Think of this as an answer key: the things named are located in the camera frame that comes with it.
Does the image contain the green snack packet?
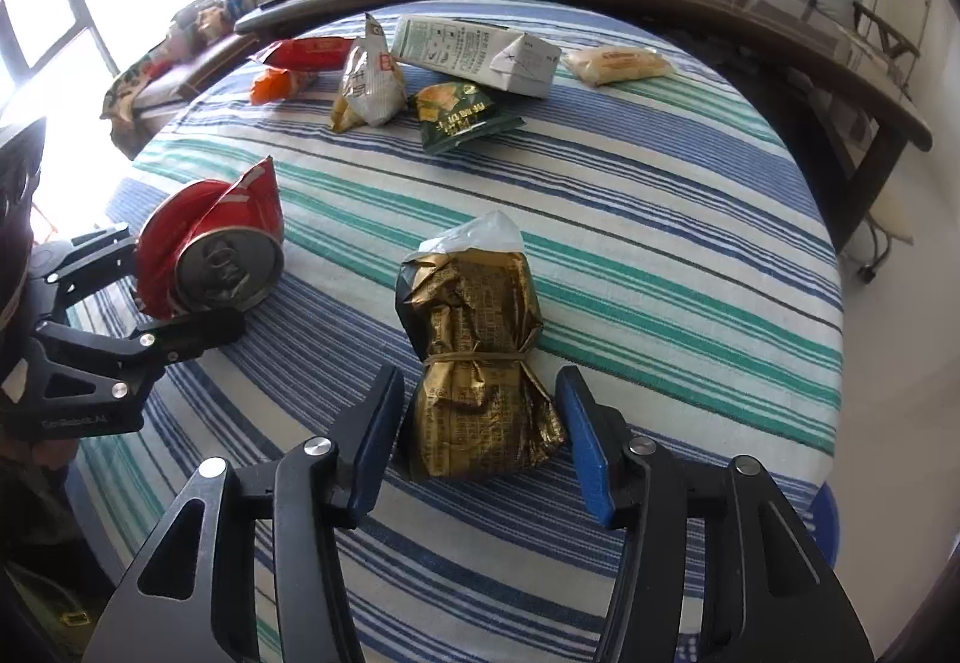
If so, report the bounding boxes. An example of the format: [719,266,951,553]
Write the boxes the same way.
[416,82,526,154]

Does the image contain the white and gold snack packet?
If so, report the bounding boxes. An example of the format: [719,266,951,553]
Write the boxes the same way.
[330,12,410,133]

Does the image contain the brown side bench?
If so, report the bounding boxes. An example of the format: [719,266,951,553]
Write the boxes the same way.
[109,25,260,161]

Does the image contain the red snack packet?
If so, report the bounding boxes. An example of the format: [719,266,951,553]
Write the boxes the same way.
[251,37,353,71]

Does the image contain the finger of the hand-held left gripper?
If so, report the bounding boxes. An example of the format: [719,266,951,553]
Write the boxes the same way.
[30,223,141,308]
[34,310,246,401]

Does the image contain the round striped-cloth table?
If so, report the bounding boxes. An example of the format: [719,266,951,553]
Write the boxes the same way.
[67,0,845,663]

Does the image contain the beige bread packet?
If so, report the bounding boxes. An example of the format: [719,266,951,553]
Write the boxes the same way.
[562,46,672,88]

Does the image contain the white milk carton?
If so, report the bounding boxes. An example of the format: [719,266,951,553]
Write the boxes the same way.
[391,14,562,100]

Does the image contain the orange snack packet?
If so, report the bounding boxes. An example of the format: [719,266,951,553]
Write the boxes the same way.
[250,69,320,106]

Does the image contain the person's left hand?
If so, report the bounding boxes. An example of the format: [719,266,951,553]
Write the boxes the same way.
[15,439,77,478]

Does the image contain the floral cloth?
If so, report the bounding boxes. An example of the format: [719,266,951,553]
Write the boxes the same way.
[101,63,177,143]

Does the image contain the gold foil packet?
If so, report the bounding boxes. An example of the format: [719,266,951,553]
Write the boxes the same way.
[394,211,567,484]

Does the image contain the cream wheeled stool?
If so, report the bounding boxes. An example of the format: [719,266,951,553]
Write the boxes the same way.
[855,183,912,285]

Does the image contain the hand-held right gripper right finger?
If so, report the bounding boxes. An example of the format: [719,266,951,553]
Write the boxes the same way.
[555,365,875,663]

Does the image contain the dark wooden coffee table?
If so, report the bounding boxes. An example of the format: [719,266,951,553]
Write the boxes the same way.
[234,0,935,251]

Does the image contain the blue plastic wastebasket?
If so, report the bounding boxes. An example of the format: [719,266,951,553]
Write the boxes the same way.
[806,481,841,570]

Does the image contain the crushed red can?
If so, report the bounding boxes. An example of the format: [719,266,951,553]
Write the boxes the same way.
[135,157,286,320]

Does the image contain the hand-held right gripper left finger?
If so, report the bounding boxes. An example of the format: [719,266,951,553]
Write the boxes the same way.
[82,363,406,663]

